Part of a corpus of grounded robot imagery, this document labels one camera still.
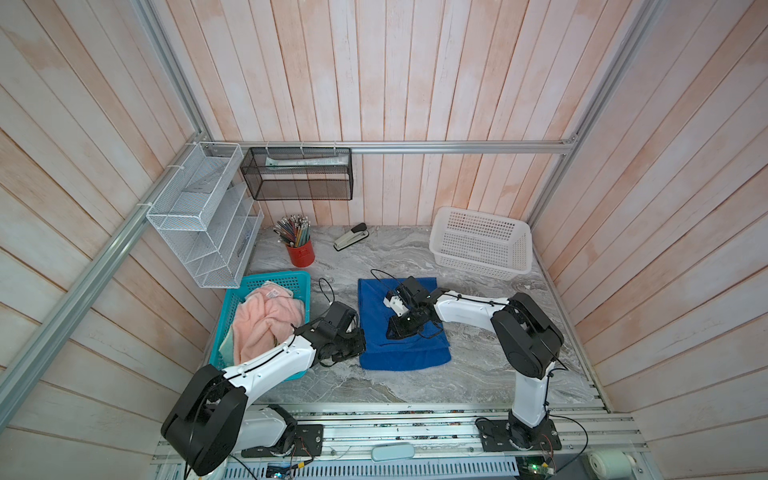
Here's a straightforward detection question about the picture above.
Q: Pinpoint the blue towel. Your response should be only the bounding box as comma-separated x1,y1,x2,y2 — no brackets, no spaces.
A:
357,278,452,372

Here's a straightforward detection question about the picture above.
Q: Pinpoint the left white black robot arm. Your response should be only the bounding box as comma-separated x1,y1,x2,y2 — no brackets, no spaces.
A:
161,301,365,476

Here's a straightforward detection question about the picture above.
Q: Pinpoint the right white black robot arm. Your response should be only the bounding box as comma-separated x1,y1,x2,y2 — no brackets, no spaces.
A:
383,277,564,450

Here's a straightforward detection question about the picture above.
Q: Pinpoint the teal plastic basket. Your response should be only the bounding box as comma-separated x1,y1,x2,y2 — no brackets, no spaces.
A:
210,271,316,385

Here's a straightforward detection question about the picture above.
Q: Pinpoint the pink towel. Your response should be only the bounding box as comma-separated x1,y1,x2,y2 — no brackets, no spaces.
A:
231,281,306,365

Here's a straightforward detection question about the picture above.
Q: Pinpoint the red pencil cup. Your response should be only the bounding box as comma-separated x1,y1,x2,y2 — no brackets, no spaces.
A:
286,240,315,268

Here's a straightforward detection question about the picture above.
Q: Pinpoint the black grey stapler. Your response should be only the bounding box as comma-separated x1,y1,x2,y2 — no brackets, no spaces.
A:
333,223,369,251

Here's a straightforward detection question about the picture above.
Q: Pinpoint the pale green towel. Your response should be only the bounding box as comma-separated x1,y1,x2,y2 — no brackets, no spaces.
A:
218,327,235,367

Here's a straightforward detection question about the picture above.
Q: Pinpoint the white plastic basket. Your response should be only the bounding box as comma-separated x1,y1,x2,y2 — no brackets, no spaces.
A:
429,207,533,281

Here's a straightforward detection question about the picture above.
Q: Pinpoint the coloured pencils bunch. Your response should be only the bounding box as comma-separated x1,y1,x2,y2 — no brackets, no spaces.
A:
273,215,311,248

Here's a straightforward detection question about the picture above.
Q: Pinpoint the white tape roll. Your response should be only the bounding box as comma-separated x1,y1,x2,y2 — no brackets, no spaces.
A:
588,450,636,480

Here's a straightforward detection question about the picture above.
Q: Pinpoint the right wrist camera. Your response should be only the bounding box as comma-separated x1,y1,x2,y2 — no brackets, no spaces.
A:
383,292,410,317

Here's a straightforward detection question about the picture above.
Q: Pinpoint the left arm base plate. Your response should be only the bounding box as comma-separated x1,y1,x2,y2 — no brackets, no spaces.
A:
240,424,324,459

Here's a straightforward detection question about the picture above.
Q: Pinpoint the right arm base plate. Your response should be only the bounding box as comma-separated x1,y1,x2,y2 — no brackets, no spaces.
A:
475,416,562,452

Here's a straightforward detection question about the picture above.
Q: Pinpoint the black mesh wall basket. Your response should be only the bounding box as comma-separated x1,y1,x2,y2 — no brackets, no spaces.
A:
240,146,354,201

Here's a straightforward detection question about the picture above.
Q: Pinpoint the white wire wall shelf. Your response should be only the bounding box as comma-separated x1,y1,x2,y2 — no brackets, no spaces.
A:
147,142,264,289

